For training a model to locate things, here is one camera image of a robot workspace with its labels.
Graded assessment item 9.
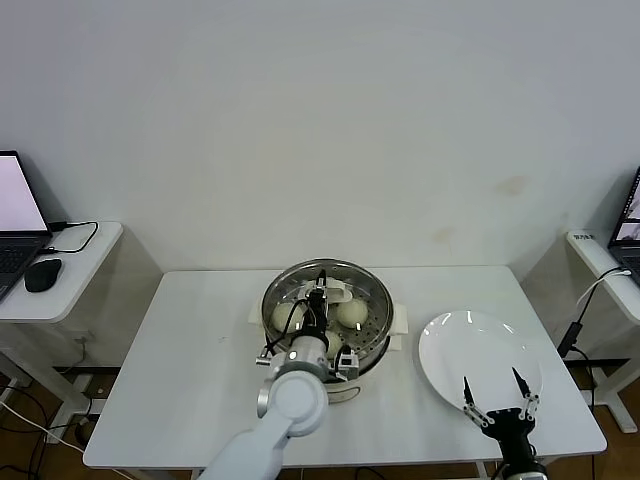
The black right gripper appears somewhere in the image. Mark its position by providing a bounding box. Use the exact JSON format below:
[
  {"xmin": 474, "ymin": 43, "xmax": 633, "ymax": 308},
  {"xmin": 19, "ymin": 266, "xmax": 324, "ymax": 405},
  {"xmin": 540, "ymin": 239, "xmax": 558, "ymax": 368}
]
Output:
[{"xmin": 462, "ymin": 367, "xmax": 541, "ymax": 464}]

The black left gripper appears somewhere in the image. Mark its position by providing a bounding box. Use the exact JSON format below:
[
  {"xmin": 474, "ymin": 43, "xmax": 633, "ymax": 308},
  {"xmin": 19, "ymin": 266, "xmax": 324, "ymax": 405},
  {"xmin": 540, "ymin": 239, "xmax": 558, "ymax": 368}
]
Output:
[{"xmin": 303, "ymin": 268, "xmax": 331, "ymax": 341}]

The white steamed baozi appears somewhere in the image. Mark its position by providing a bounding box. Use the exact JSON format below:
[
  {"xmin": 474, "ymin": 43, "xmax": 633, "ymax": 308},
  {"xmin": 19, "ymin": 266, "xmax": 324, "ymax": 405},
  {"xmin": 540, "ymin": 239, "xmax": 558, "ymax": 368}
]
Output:
[
  {"xmin": 335, "ymin": 298, "xmax": 370, "ymax": 329},
  {"xmin": 323, "ymin": 329, "xmax": 346, "ymax": 359},
  {"xmin": 272, "ymin": 301, "xmax": 306, "ymax": 334}
]

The perforated steel steamer basket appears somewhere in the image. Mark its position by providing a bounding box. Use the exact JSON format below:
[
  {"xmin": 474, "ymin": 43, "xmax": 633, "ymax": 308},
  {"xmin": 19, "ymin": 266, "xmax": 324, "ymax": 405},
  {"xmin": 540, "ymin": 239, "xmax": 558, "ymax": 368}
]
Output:
[{"xmin": 260, "ymin": 257, "xmax": 395, "ymax": 384}]

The round white plate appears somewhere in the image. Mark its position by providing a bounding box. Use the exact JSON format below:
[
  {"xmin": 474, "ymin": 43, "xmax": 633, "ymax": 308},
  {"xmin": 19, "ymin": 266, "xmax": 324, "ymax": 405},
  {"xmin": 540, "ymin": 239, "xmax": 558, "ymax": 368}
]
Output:
[{"xmin": 417, "ymin": 310, "xmax": 544, "ymax": 420}]

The cream electric cooker base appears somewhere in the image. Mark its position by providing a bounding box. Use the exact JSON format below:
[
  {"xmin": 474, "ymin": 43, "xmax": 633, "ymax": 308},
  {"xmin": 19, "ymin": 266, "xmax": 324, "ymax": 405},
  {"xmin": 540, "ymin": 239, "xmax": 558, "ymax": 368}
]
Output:
[{"xmin": 248, "ymin": 297, "xmax": 409, "ymax": 404}]

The white side table with label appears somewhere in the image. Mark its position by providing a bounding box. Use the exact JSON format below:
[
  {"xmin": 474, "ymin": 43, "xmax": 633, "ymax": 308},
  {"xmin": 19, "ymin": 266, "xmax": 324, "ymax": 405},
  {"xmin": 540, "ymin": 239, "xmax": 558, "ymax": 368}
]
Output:
[{"xmin": 564, "ymin": 229, "xmax": 640, "ymax": 434}]

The black laptop with dark screen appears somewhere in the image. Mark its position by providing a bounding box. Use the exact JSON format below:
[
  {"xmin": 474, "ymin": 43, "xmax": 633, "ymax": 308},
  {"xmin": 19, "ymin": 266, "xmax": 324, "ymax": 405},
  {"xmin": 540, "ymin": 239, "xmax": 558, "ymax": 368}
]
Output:
[{"xmin": 605, "ymin": 167, "xmax": 640, "ymax": 289}]

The white side table with mouse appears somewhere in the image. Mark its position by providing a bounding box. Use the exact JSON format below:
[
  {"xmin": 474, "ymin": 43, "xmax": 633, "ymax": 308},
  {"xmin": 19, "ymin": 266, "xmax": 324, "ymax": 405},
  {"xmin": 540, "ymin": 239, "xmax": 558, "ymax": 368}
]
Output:
[{"xmin": 0, "ymin": 222, "xmax": 126, "ymax": 416}]

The black computer mouse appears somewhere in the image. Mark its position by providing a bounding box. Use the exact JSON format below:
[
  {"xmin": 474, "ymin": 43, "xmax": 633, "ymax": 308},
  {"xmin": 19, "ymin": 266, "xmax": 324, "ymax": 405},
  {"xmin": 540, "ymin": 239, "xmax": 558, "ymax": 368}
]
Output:
[{"xmin": 23, "ymin": 258, "xmax": 63, "ymax": 294}]

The black laptop with pale screen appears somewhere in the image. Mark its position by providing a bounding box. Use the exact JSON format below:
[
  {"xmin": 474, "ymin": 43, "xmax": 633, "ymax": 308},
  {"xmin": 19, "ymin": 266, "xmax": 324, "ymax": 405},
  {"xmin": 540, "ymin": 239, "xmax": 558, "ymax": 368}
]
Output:
[{"xmin": 0, "ymin": 151, "xmax": 54, "ymax": 301}]

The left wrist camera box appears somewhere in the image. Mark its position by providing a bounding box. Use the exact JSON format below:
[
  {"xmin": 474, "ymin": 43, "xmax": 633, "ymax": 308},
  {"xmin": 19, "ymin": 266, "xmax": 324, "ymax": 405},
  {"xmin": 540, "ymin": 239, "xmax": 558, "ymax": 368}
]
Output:
[{"xmin": 333, "ymin": 348, "xmax": 362, "ymax": 384}]

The black adapter with cable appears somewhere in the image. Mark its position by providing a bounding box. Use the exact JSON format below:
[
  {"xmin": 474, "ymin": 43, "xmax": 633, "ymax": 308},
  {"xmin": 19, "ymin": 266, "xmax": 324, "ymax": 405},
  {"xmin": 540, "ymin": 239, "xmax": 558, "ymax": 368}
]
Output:
[{"xmin": 558, "ymin": 322, "xmax": 601, "ymax": 401}]

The white laptop cable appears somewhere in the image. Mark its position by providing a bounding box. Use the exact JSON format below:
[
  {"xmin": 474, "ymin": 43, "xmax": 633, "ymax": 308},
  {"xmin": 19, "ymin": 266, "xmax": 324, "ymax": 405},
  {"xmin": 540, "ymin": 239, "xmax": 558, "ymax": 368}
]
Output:
[{"xmin": 577, "ymin": 268, "xmax": 632, "ymax": 321}]

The black laptop charger cable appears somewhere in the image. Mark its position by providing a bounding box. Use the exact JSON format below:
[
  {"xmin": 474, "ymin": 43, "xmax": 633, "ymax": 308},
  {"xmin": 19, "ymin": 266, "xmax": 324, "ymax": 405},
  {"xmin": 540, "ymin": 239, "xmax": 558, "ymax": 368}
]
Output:
[{"xmin": 49, "ymin": 221, "xmax": 99, "ymax": 256}]

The white floor cable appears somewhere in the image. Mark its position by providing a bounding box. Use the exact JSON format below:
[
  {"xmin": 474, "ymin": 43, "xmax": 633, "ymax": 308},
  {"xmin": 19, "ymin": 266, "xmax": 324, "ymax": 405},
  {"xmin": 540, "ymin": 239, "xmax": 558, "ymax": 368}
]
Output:
[{"xmin": 0, "ymin": 399, "xmax": 86, "ymax": 454}]

